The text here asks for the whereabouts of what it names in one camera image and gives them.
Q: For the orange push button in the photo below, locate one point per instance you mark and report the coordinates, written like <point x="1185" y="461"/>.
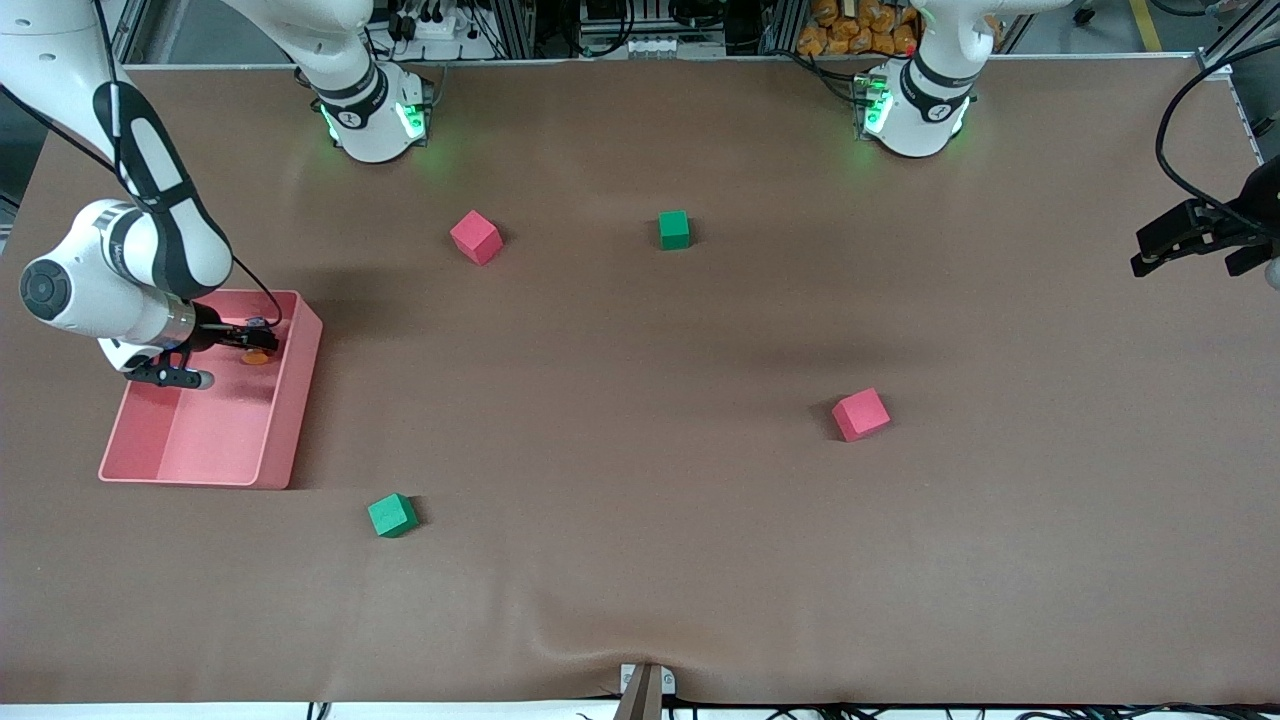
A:
<point x="258" y="357"/>

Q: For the pink plastic bin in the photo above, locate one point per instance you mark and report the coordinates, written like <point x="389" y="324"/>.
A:
<point x="220" y="440"/>

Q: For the white terminal strip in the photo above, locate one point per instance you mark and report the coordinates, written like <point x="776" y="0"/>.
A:
<point x="670" y="46"/>

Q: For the aluminium frame post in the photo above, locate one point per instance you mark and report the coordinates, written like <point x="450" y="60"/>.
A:
<point x="1215" y="62"/>

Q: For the pink foam cube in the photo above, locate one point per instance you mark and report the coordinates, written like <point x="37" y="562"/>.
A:
<point x="476" y="238"/>
<point x="860" y="415"/>

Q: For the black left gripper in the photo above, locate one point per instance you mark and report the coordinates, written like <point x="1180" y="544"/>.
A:
<point x="1249" y="208"/>

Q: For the white power strip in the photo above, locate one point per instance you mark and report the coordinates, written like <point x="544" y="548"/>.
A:
<point x="440" y="25"/>

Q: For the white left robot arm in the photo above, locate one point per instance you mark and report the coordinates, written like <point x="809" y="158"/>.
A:
<point x="920" y="110"/>

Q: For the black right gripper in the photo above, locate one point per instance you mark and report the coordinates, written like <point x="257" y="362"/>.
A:
<point x="213" y="333"/>

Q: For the orange snack bags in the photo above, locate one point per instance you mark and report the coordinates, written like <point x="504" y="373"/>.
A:
<point x="850" y="30"/>

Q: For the green foam cube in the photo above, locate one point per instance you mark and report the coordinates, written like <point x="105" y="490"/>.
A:
<point x="674" y="230"/>
<point x="392" y="515"/>

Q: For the grey metal clamp bracket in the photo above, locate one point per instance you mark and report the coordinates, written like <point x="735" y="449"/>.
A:
<point x="640" y="690"/>

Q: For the brown table mat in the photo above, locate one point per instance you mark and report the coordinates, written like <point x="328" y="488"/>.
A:
<point x="640" y="560"/>

